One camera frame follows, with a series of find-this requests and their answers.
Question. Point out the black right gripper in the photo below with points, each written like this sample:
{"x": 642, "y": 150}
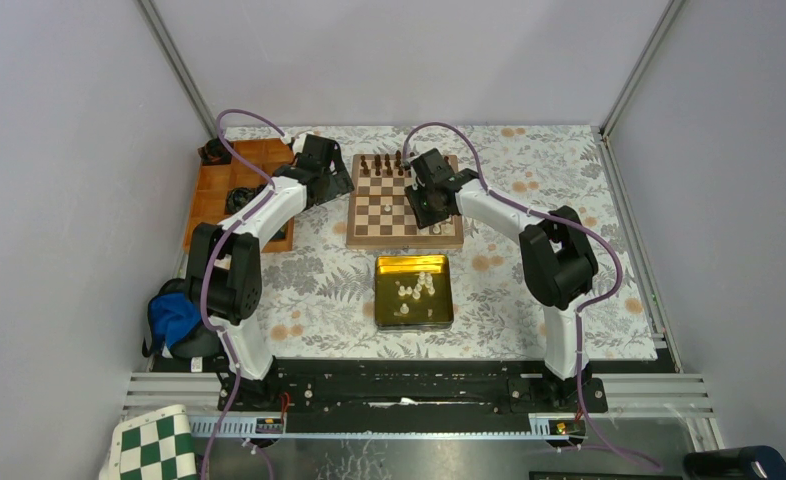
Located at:
{"x": 422, "y": 220}

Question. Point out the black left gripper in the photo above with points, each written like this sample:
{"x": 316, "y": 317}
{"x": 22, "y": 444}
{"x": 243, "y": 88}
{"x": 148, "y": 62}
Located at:
{"x": 336, "y": 183}

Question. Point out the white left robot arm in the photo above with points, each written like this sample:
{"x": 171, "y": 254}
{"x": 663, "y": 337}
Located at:
{"x": 224, "y": 273}

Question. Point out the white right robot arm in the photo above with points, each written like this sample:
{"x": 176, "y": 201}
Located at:
{"x": 557, "y": 259}

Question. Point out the wooden chess board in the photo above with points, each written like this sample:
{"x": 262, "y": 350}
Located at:
{"x": 369, "y": 228}

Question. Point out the green white chess mat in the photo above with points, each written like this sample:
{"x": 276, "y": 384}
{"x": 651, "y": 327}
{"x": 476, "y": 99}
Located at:
{"x": 157, "y": 445}

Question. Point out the dark rook left corner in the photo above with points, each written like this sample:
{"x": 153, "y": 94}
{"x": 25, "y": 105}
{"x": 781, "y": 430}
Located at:
{"x": 365, "y": 170}

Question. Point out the floral patterned table mat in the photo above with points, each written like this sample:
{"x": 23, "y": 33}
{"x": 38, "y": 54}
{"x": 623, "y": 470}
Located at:
{"x": 318, "y": 298}

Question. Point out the blue yellow rolled tie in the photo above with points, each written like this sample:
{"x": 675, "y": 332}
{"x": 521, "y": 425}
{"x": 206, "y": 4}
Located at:
{"x": 239, "y": 197}

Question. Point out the gold metal tin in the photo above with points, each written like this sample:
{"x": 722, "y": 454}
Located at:
{"x": 435, "y": 313}

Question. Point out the dark floral rolled tie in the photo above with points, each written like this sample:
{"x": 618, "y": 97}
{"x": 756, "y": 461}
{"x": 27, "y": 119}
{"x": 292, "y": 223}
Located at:
{"x": 214, "y": 153}

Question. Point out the wooden compartment tray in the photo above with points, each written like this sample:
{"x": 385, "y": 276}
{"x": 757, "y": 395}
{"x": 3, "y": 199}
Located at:
{"x": 225, "y": 185}

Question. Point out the blue black cloth bag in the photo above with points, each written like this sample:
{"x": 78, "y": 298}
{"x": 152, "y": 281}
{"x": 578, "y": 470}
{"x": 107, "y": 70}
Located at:
{"x": 175, "y": 327}

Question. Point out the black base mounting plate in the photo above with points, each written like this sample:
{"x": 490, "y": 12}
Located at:
{"x": 411, "y": 396}

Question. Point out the black cylinder bottle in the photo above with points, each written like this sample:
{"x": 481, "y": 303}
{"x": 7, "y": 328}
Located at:
{"x": 758, "y": 462}

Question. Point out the aluminium frame rail left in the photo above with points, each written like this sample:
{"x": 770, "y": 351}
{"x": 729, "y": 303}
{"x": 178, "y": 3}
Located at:
{"x": 172, "y": 54}

